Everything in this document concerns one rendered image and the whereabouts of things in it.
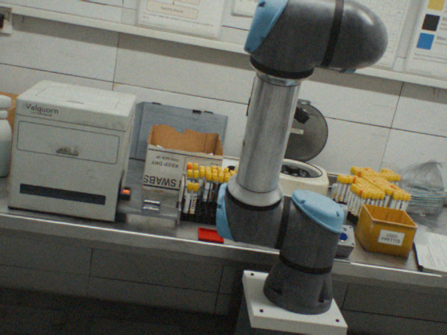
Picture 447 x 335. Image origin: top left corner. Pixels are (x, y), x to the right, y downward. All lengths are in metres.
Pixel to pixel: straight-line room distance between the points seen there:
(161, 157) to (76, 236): 0.41
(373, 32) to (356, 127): 1.23
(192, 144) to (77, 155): 0.65
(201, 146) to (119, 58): 0.43
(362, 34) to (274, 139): 0.25
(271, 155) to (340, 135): 1.12
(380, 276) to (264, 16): 0.91
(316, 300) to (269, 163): 0.32
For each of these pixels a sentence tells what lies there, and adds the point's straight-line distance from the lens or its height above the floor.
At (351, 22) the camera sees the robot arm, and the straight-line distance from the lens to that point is 0.97.
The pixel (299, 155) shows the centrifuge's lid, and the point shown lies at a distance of 2.10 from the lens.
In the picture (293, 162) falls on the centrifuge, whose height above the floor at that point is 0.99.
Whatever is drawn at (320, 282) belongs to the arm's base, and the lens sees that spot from 1.23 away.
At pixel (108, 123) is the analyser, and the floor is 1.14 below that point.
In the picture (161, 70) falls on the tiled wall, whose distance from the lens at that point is 2.07.
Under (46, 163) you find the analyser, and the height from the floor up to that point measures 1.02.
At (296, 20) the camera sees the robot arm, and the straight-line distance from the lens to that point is 0.96.
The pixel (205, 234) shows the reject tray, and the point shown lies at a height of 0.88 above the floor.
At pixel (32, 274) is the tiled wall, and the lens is 2.40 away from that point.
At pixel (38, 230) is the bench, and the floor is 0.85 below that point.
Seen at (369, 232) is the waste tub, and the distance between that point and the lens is 1.69.
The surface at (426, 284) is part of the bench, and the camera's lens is 1.71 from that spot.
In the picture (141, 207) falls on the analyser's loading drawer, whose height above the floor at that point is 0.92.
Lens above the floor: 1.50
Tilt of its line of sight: 17 degrees down
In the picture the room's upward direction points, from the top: 10 degrees clockwise
